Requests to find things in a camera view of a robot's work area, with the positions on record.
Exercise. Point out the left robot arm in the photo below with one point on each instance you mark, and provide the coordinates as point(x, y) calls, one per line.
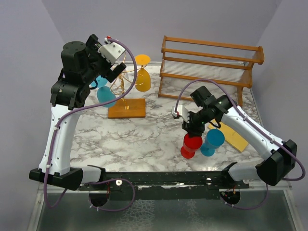
point(82, 64)

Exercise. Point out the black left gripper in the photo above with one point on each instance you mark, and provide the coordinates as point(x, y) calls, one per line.
point(92, 48)

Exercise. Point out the yellow plastic goblet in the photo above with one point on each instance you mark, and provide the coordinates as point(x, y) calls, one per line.
point(143, 81)

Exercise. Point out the black mounting rail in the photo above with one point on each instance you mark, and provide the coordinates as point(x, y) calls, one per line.
point(178, 185)

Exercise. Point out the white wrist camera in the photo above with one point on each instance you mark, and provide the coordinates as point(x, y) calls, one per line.
point(180, 111)
point(111, 51)

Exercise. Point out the blue plastic goblet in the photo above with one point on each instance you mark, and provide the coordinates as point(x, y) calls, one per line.
point(104, 93)
point(213, 140)

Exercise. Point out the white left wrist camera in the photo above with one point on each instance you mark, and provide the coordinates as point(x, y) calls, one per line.
point(111, 51)

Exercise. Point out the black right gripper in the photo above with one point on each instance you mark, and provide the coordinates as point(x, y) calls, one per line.
point(191, 128)

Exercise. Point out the gold wire glass rack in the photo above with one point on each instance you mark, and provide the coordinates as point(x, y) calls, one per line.
point(118, 86)

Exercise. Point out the yellow book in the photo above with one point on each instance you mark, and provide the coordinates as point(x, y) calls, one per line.
point(231, 136)

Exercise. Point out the red plastic goblet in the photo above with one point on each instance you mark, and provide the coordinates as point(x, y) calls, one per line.
point(190, 146)

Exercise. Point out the wooden base of glass rack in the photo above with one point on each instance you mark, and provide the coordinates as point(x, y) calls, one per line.
point(128, 108)

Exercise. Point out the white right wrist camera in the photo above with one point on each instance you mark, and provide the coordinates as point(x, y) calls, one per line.
point(180, 111)

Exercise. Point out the wooden shelf rack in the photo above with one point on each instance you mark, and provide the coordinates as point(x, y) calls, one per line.
point(237, 75)

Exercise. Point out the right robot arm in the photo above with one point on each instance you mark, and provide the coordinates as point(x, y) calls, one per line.
point(278, 155)

